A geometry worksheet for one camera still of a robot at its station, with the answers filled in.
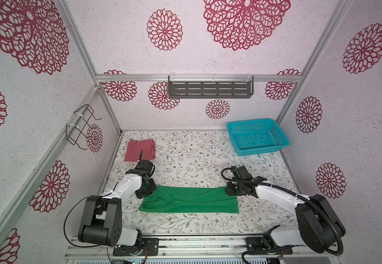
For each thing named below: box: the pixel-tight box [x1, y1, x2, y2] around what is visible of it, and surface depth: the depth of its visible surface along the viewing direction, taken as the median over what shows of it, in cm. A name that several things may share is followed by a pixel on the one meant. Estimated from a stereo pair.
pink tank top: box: [123, 138, 156, 162], surface depth 111 cm
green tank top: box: [138, 185, 240, 214], surface depth 88 cm
